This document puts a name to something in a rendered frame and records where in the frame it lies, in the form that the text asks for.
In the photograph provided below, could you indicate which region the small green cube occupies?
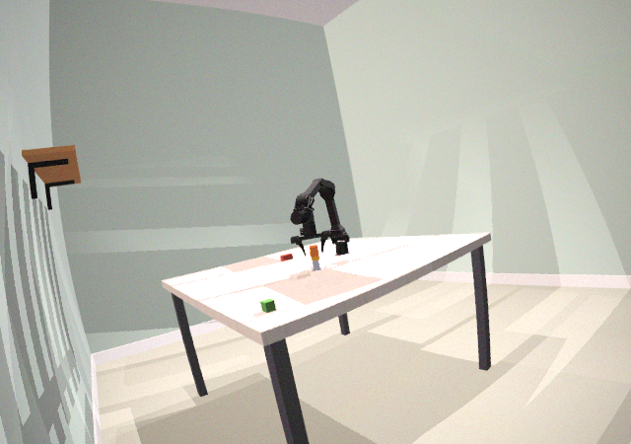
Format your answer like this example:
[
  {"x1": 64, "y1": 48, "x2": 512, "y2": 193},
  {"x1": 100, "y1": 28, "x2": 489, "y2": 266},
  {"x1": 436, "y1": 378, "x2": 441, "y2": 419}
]
[{"x1": 260, "y1": 299, "x2": 276, "y2": 313}]

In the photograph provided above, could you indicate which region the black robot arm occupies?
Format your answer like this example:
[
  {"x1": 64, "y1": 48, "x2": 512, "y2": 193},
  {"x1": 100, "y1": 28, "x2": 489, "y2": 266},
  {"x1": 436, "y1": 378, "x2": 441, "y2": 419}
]
[{"x1": 290, "y1": 178, "x2": 351, "y2": 256}]

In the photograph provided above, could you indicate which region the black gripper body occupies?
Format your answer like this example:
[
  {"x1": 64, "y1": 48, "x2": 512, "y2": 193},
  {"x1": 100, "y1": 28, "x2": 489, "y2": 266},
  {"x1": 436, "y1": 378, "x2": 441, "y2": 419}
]
[{"x1": 290, "y1": 221, "x2": 332, "y2": 244}]

